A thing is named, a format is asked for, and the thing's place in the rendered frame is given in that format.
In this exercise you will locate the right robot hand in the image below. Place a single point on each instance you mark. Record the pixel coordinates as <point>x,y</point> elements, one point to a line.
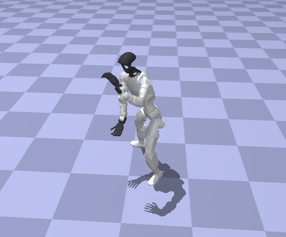
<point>118,128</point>

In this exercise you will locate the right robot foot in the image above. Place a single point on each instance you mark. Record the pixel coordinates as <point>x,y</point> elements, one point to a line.
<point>136,144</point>

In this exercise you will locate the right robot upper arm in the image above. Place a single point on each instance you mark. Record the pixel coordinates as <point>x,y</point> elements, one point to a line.
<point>123,84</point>

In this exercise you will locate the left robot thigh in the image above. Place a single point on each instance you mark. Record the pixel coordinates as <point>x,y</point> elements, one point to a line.
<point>153,135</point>

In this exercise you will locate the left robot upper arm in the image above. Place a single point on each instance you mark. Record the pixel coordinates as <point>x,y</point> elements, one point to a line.
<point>146,83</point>

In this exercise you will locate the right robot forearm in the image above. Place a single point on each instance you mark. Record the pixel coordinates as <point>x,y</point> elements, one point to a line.
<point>123,110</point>

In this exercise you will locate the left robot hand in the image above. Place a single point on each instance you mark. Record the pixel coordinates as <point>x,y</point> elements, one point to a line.
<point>113,80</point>

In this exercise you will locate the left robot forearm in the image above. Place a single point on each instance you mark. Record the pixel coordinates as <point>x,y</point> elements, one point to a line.
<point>130,98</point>

